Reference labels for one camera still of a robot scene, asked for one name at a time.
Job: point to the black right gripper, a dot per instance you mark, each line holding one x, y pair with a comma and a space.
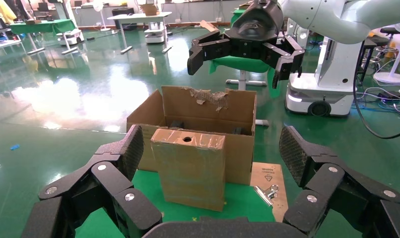
252, 26

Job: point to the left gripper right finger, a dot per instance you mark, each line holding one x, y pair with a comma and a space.
321, 177

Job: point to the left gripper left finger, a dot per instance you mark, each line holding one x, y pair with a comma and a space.
108, 177

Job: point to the small taped cardboard box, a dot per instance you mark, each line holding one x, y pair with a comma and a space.
190, 177

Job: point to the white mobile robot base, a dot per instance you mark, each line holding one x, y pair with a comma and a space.
154, 36
70, 37

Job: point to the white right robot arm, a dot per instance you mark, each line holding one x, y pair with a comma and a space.
318, 16

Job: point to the tan cardboard piece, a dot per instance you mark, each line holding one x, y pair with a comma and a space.
208, 25

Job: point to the large open cardboard carton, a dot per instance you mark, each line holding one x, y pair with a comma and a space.
186, 105

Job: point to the brown cardboard box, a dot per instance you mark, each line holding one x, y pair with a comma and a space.
150, 10

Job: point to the green covered table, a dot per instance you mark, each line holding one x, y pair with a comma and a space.
239, 64
45, 26

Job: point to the silver binder clip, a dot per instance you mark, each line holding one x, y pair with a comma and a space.
264, 194

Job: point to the white wheeled robot body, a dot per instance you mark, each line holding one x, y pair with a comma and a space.
334, 65

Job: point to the small blue scrap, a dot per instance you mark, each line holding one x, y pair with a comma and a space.
15, 147

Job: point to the white table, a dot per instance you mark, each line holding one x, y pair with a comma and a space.
137, 17

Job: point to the white standing fan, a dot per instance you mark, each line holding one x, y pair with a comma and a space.
98, 5
390, 78

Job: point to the black stool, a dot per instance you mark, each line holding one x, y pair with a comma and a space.
389, 31
376, 41

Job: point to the black cabinet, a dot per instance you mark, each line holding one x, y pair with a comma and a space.
122, 13

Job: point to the yellow garment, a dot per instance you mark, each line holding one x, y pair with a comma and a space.
6, 11

